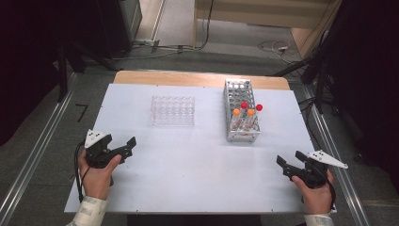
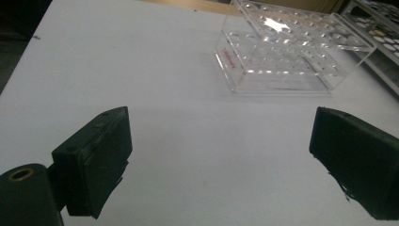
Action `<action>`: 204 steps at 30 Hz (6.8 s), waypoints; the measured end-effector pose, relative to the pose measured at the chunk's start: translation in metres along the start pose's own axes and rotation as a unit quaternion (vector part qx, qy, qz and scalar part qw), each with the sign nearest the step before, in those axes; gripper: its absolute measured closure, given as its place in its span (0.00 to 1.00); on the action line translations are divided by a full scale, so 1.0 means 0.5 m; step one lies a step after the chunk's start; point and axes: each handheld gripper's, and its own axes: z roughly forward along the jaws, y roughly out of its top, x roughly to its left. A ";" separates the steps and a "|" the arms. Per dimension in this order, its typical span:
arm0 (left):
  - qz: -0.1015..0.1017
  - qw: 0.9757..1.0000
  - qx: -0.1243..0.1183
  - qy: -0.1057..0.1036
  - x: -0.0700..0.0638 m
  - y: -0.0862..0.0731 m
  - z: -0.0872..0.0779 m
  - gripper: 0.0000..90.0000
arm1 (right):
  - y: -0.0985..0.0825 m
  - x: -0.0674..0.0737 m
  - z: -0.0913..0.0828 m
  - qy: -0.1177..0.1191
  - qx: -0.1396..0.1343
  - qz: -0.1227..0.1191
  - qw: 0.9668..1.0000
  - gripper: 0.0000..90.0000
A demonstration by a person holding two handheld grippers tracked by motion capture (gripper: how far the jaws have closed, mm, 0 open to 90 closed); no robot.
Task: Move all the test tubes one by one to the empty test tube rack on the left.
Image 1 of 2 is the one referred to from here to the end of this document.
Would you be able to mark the person's right hand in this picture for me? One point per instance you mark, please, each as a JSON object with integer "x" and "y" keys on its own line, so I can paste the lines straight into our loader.
{"x": 316, "y": 199}

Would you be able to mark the wooden table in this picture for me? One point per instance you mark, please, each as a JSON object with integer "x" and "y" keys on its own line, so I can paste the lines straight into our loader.
{"x": 188, "y": 78}

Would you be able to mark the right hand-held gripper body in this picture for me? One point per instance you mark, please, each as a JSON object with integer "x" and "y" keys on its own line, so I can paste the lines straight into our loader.
{"x": 315, "y": 175}

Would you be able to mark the orange-capped test tube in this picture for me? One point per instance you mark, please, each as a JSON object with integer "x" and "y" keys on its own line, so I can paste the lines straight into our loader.
{"x": 251, "y": 112}
{"x": 236, "y": 111}

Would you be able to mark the metal floor rail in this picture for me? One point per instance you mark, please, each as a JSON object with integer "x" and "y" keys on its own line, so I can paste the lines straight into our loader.
{"x": 37, "y": 147}
{"x": 340, "y": 175}

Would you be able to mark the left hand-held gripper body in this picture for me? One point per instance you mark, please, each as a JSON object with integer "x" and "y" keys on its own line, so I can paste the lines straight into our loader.
{"x": 95, "y": 153}

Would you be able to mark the dark curtain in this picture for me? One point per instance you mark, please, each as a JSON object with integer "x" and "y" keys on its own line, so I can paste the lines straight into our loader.
{"x": 25, "y": 62}
{"x": 370, "y": 78}

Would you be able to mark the light wooden furniture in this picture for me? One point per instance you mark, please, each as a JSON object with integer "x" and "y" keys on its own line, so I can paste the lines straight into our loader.
{"x": 266, "y": 12}

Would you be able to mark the person's left hand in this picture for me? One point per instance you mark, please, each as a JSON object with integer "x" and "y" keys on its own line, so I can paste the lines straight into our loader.
{"x": 95, "y": 182}

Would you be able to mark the clear plastic tube rack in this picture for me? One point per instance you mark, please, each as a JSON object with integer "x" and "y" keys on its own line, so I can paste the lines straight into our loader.
{"x": 172, "y": 111}

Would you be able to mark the metal tube rack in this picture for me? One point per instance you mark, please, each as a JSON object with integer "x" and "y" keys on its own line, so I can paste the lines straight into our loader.
{"x": 240, "y": 91}

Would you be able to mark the black metal stand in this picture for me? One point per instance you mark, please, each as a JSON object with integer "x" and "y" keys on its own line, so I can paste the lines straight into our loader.
{"x": 320, "y": 78}
{"x": 62, "y": 72}

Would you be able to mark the white table board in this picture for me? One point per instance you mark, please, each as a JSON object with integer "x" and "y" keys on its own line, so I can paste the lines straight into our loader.
{"x": 194, "y": 175}

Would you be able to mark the black cabinet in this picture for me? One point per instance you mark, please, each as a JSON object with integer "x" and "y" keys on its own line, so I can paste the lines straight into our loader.
{"x": 119, "y": 25}

